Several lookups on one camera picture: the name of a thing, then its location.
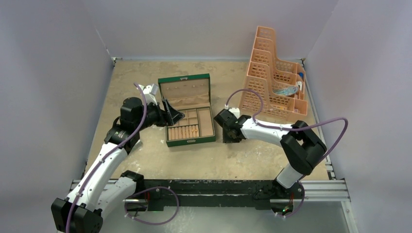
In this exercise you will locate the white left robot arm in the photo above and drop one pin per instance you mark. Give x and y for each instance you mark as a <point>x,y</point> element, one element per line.
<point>89,203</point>

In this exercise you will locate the peach plastic file organizer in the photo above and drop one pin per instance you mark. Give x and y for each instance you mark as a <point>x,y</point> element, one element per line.
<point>266,72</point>

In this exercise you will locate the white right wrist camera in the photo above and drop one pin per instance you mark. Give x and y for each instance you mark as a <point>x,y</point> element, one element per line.
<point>234,110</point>

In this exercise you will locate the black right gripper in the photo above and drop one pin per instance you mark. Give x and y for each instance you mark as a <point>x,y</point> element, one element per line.
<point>227,139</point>

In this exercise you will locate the blue item in organizer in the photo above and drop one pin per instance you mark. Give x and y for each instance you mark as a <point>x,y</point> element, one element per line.
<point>288,91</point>

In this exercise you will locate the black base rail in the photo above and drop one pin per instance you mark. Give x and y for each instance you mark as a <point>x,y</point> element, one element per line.
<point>258,194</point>

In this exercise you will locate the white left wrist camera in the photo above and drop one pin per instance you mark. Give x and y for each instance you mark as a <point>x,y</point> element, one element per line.
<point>150,92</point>

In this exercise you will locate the green jewelry box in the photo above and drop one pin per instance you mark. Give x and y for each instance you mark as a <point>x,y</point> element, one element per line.
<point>191,95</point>

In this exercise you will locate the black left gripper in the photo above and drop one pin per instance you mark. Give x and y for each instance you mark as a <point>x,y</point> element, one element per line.
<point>173,115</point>

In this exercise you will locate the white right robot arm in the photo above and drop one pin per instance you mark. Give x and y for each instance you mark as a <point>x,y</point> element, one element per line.
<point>303,148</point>

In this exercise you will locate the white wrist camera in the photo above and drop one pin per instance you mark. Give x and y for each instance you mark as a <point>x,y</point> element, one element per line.
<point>150,92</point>
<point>234,110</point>

